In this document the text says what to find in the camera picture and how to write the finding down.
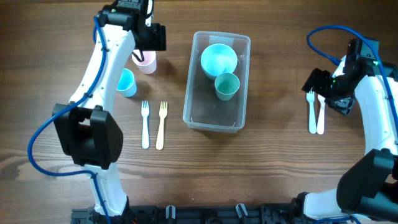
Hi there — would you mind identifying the pink plastic cup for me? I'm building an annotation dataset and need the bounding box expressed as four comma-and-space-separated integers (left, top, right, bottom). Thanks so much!
132, 49, 157, 75

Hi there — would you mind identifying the green plastic cup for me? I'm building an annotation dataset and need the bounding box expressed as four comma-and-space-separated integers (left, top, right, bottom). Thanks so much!
215, 73, 240, 101

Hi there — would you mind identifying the blue plastic bowl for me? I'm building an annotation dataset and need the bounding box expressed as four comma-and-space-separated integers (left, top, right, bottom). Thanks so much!
200, 44, 238, 80

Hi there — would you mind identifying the yellow plastic fork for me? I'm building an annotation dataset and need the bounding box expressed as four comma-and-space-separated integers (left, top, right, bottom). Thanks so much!
155, 101, 168, 150

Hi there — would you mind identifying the green plastic fork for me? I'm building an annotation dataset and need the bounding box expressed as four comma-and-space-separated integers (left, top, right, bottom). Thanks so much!
306, 90, 317, 134

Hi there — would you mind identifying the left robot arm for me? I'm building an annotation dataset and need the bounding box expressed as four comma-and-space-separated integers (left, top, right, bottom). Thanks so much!
52, 0, 166, 223

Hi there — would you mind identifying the clear plastic container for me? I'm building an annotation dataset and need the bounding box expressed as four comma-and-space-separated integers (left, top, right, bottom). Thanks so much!
183, 31, 251, 133

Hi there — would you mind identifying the pink plastic spoon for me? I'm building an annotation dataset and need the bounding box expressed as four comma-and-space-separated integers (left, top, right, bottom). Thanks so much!
317, 95, 325, 135

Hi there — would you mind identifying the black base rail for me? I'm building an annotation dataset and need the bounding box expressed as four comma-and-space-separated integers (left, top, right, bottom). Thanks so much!
70, 203, 299, 224

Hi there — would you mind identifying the blue plastic cup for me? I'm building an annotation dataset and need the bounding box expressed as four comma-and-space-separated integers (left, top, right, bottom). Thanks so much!
117, 68, 137, 98

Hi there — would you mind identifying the left blue cable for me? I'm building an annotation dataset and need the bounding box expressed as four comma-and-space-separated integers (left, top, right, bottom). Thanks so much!
27, 15, 113, 224

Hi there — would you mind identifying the blue plastic fork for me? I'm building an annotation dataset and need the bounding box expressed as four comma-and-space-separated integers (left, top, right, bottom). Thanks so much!
141, 100, 150, 149

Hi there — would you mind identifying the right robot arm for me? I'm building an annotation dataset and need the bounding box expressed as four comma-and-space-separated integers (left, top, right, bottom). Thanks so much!
290, 38, 397, 223

